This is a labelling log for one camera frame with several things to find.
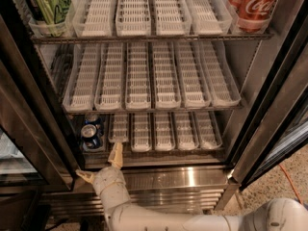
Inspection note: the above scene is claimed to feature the clear can tray middle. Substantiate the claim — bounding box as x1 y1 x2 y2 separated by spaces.
125 42 151 110

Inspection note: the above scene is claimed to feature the top wire fridge shelf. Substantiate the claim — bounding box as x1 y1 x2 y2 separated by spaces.
31 33 274 44

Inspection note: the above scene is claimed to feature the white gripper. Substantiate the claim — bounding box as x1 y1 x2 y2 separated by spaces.
76 142 130 206

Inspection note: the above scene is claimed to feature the clear can tray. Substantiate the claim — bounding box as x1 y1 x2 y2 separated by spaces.
115 0 151 37
125 42 151 110
131 114 152 152

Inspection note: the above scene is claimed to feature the blue pepsi can front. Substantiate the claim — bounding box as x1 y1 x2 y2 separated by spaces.
81 124 102 149

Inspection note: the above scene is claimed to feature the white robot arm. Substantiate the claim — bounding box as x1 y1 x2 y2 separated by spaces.
76 142 308 231

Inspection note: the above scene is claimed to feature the blue pepsi can rear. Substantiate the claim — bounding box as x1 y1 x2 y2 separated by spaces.
85 114 104 135

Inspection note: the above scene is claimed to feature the wire fridge shelf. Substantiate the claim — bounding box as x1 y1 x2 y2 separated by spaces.
31 33 274 44
81 141 225 162
63 102 244 116

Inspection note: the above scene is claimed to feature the clear can tray top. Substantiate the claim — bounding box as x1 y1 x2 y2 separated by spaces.
115 0 151 37

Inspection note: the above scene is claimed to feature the red coca-cola can front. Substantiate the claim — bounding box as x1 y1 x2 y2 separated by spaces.
238 0 275 33

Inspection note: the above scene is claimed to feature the clear can tray bottom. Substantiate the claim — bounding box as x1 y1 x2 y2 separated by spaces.
131 114 152 152

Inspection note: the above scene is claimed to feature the blue pepsi can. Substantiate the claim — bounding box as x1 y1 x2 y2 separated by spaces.
85 114 104 135
81 124 102 149

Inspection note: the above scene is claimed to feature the steel fridge base grille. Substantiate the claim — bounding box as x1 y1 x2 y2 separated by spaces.
40 167 240 219

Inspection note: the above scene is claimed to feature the left glass fridge door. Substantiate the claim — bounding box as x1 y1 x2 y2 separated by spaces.
0 17 74 194

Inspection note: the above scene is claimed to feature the glass fridge door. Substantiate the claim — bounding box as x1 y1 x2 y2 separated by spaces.
225 0 308 190
0 17 74 194

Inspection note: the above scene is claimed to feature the orange power cable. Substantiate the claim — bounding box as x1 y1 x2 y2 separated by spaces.
278 163 304 205

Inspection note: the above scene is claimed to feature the right glass fridge door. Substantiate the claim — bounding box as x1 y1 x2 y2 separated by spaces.
225 0 308 190

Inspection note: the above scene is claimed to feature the green soda can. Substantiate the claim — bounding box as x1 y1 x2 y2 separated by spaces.
26 0 72 37

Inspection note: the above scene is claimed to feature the bottom wire fridge shelf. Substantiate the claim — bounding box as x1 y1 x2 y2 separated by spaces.
81 141 225 162

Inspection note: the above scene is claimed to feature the middle wire fridge shelf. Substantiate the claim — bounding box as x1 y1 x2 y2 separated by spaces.
63 102 244 116

